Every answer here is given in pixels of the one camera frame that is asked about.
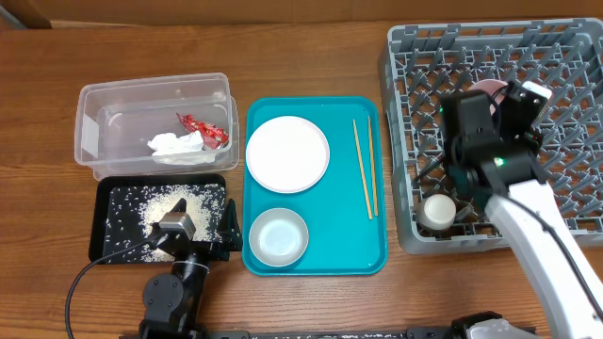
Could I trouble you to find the white bowl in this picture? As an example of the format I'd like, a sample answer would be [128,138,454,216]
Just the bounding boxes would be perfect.
[468,79,508,104]

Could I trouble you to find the grey bowl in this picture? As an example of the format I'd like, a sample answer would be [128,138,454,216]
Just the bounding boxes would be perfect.
[248,208,309,267]

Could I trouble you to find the white rice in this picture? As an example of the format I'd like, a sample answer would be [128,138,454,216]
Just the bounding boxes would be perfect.
[101,184,226,264]

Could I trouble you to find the white tissue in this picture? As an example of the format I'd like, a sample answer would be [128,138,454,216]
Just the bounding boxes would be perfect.
[147,131,204,156]

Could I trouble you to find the red snack wrapper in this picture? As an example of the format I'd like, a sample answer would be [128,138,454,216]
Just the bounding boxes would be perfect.
[176,113,230,150]

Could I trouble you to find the large white plate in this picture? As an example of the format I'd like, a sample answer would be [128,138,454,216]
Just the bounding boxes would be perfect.
[245,116,330,194]

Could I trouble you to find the white cup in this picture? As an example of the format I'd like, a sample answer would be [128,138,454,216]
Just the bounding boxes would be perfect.
[416,194,457,233]

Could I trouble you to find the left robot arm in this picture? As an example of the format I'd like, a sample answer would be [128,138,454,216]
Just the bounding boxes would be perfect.
[138,199,243,338]

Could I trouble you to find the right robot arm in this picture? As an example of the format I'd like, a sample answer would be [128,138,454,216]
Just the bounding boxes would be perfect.
[438,81,602,338]

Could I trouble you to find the grey dishwasher rack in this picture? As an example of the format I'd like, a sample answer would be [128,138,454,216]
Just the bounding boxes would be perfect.
[378,18,602,254]

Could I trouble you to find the black plastic tray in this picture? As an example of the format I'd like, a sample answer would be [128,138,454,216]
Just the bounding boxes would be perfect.
[89,174,226,264]

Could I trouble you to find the clear plastic bin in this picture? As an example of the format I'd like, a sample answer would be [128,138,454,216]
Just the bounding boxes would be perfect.
[74,73,240,180]

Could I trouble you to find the teal plastic tray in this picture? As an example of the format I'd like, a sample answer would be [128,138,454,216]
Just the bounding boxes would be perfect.
[241,96,388,276]

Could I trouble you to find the left wooden chopstick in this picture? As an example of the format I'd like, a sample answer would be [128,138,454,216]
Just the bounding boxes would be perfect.
[352,120,373,220]

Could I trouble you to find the wooden chopstick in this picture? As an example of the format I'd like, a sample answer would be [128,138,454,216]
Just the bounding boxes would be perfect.
[352,120,373,220]
[367,116,379,217]

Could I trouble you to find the right wooden chopstick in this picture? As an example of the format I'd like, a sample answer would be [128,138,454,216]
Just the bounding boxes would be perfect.
[367,116,379,217]

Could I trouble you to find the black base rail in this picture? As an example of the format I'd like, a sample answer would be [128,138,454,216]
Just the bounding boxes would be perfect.
[206,327,538,339]

